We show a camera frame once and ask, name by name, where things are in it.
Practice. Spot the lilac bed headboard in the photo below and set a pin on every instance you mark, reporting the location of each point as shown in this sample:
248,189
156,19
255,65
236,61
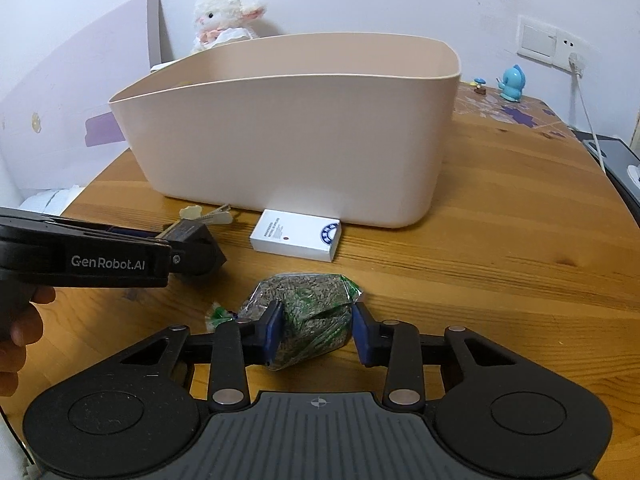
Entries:
57,129

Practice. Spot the person left hand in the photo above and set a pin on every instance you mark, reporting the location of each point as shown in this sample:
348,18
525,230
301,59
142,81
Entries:
26,328

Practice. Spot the purple patterned table mat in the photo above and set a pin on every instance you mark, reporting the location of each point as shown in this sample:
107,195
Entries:
529,112

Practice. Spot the beige plastic storage basket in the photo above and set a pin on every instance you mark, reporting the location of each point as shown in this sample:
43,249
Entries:
349,125

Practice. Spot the blue cartoon figurine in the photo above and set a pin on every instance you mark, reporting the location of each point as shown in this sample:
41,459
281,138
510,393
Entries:
512,83

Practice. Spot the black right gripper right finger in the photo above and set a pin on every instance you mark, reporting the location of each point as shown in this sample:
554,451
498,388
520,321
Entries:
396,346

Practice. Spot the white blue small box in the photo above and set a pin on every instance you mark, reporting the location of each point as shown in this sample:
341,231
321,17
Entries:
294,235

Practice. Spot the small mushroom figurine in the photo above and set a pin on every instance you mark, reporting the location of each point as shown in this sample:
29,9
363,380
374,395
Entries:
479,85

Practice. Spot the beige wooden hair clip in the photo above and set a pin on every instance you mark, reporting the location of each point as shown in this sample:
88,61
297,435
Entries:
220,215

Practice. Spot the white plush lamb toy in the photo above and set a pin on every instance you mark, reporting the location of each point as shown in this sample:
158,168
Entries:
223,21

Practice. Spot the green plastic snack bag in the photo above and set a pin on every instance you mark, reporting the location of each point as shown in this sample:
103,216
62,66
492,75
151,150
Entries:
316,315

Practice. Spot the white wall switch socket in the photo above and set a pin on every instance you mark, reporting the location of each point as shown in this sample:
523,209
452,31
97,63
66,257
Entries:
551,45

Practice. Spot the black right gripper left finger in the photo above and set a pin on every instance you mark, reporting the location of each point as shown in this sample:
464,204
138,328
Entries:
237,345

